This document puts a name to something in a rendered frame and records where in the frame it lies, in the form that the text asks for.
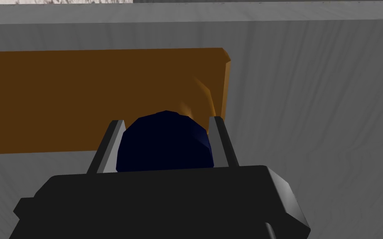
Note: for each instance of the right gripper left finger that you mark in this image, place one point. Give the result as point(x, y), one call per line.
point(109, 147)

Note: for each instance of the dark blue round knob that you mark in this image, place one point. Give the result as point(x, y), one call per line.
point(165, 142)

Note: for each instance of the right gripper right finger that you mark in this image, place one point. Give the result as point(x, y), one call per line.
point(220, 142)

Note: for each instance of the brown door leaf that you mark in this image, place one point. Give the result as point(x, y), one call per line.
point(62, 99)

